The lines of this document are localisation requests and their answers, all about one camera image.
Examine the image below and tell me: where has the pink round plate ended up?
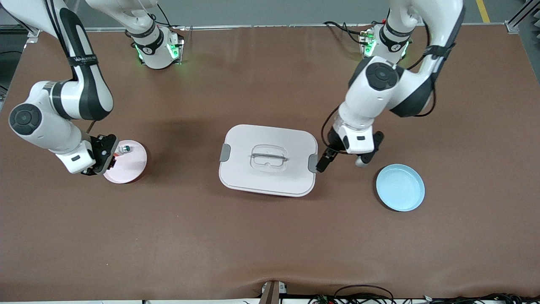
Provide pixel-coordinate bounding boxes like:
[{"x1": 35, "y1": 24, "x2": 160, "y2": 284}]
[{"x1": 103, "y1": 140, "x2": 148, "y2": 184}]

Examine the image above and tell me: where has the white lidded storage box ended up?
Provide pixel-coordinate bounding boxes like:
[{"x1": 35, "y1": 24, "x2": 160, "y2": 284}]
[{"x1": 219, "y1": 124, "x2": 319, "y2": 198}]

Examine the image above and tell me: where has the light blue round plate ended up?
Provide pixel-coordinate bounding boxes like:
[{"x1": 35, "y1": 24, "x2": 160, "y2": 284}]
[{"x1": 375, "y1": 163, "x2": 425, "y2": 212}]

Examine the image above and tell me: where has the brown table mat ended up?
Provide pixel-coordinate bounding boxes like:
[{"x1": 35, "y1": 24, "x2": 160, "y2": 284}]
[{"x1": 0, "y1": 23, "x2": 540, "y2": 302}]

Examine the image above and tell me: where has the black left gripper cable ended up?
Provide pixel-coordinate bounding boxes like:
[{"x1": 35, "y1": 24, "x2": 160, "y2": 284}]
[{"x1": 321, "y1": 21, "x2": 437, "y2": 156}]

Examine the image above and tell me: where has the black left arm base cable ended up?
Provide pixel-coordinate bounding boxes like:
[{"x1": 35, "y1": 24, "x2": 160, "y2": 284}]
[{"x1": 323, "y1": 20, "x2": 367, "y2": 45}]

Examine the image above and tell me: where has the black arm base cable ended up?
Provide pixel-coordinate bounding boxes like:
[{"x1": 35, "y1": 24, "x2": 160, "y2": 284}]
[
  {"x1": 156, "y1": 4, "x2": 173, "y2": 28},
  {"x1": 323, "y1": 20, "x2": 367, "y2": 45}
]

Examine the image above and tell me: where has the looped black cable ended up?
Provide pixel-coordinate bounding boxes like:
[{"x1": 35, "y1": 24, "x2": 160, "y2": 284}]
[{"x1": 333, "y1": 285, "x2": 395, "y2": 304}]

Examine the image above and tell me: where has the metal table edge rail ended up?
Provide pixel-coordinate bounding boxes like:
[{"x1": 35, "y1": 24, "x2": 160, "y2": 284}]
[{"x1": 84, "y1": 23, "x2": 513, "y2": 31}]

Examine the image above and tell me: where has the aluminium frame profile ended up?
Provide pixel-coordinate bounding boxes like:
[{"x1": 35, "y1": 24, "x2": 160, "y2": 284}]
[
  {"x1": 508, "y1": 0, "x2": 540, "y2": 34},
  {"x1": 0, "y1": 8, "x2": 43, "y2": 43}
]

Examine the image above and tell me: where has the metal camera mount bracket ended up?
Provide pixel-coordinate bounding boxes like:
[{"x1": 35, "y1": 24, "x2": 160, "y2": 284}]
[{"x1": 258, "y1": 280, "x2": 288, "y2": 304}]

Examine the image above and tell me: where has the black right arm base cable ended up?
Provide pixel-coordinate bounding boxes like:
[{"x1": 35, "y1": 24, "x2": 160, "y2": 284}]
[{"x1": 156, "y1": 4, "x2": 173, "y2": 28}]

